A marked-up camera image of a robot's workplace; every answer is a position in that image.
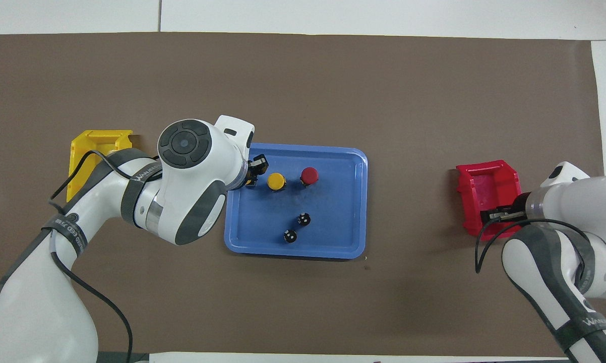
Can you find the black knob with white dots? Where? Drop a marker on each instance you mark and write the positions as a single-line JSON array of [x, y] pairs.
[[304, 219], [290, 236]]

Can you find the brown paper mat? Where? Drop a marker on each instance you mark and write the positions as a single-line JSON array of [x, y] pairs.
[[383, 75]]

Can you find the red plastic bin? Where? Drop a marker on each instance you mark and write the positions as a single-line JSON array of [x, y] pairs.
[[472, 186]]

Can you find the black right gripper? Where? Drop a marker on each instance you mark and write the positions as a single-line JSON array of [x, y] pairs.
[[522, 204]]

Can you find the red push button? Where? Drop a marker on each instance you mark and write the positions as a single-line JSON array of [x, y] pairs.
[[309, 176]]

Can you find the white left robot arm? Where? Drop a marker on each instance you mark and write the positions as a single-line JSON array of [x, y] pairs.
[[192, 176]]

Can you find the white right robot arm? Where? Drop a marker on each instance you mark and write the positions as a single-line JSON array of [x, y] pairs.
[[575, 201]]

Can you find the grey mounting plate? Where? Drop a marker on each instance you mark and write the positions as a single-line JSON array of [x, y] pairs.
[[124, 357]]

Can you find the yellow push button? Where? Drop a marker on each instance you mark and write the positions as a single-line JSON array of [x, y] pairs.
[[251, 179], [276, 181]]

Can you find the yellow plastic bin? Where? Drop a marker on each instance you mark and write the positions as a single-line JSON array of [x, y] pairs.
[[88, 138]]

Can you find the blue plastic tray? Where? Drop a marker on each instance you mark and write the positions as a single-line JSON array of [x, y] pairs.
[[262, 222]]

